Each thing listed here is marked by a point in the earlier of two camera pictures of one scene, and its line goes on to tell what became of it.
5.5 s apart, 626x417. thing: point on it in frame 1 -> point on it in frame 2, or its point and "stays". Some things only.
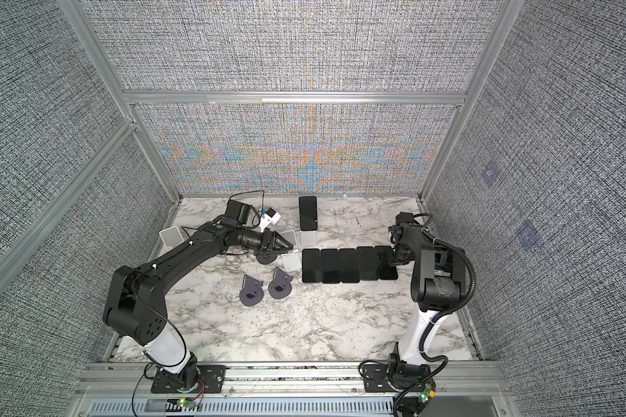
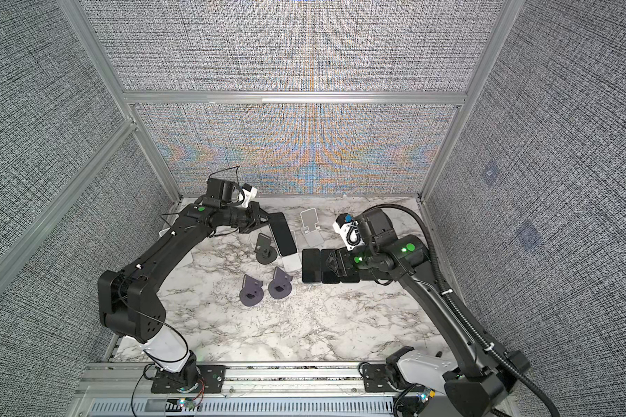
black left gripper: [269, 241] -> [256, 221]
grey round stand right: [281, 286] stays
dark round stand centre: [266, 257] stays
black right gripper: [396, 261] -> [343, 261]
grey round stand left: [252, 292] stays
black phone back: [308, 213] -> [282, 234]
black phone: [330, 266] stays
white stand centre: [291, 262] stays
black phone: [310, 265] stays
